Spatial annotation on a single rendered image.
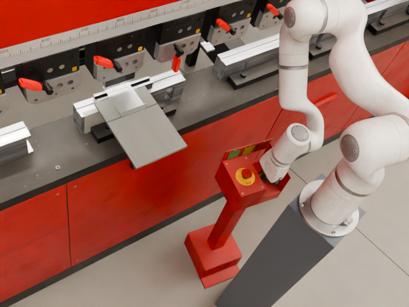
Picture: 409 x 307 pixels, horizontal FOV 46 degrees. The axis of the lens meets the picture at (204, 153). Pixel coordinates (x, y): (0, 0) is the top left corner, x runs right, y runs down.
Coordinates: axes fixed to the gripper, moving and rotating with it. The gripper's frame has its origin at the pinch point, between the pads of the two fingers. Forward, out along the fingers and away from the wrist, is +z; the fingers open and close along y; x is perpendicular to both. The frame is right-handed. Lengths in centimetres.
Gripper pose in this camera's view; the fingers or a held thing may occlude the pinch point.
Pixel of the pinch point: (265, 176)
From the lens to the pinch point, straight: 182.5
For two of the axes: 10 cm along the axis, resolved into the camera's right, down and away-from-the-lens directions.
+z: -2.4, 4.8, 8.5
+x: 8.9, -2.5, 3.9
